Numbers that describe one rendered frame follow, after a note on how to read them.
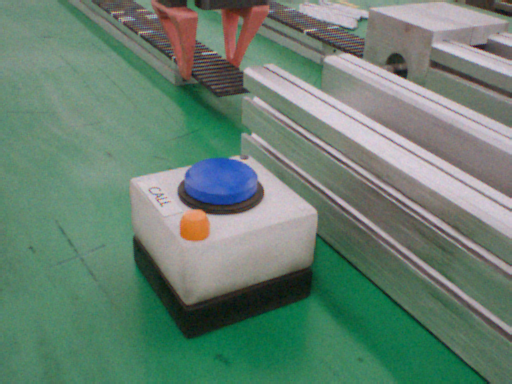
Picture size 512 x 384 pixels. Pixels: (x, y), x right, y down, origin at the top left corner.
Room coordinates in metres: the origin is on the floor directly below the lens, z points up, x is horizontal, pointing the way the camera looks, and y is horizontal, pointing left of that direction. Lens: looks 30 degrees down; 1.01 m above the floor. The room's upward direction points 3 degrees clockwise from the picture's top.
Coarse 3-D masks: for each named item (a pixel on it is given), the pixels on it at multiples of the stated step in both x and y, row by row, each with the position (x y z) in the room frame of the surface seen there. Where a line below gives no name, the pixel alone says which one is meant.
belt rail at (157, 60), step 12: (72, 0) 0.96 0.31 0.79; (84, 0) 0.90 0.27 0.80; (84, 12) 0.91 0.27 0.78; (96, 12) 0.88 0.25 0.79; (108, 24) 0.82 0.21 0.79; (120, 24) 0.77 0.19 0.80; (120, 36) 0.77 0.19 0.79; (132, 36) 0.73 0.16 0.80; (132, 48) 0.74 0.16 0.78; (144, 48) 0.72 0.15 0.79; (144, 60) 0.70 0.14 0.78; (156, 60) 0.67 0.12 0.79; (168, 60) 0.64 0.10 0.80; (168, 72) 0.64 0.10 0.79; (180, 84) 0.63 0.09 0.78
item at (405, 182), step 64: (256, 128) 0.42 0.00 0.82; (320, 128) 0.35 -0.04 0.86; (384, 128) 0.34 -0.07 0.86; (448, 128) 0.36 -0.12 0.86; (320, 192) 0.35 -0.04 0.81; (384, 192) 0.30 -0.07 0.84; (448, 192) 0.26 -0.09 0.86; (384, 256) 0.29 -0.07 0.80; (448, 256) 0.25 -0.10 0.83; (448, 320) 0.25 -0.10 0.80
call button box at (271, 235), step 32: (160, 192) 0.29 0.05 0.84; (256, 192) 0.29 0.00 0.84; (288, 192) 0.30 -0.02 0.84; (160, 224) 0.26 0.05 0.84; (224, 224) 0.26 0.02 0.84; (256, 224) 0.26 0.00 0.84; (288, 224) 0.27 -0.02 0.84; (160, 256) 0.27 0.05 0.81; (192, 256) 0.24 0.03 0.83; (224, 256) 0.25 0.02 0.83; (256, 256) 0.26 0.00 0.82; (288, 256) 0.27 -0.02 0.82; (160, 288) 0.27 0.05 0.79; (192, 288) 0.24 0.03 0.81; (224, 288) 0.25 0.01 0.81; (256, 288) 0.26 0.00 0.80; (288, 288) 0.27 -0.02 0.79; (192, 320) 0.24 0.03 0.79; (224, 320) 0.25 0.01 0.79
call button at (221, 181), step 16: (208, 160) 0.31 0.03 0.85; (224, 160) 0.31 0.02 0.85; (192, 176) 0.29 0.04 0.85; (208, 176) 0.29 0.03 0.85; (224, 176) 0.29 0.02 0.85; (240, 176) 0.29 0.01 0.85; (256, 176) 0.29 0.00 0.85; (192, 192) 0.28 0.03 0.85; (208, 192) 0.28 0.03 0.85; (224, 192) 0.28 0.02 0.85; (240, 192) 0.28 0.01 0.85
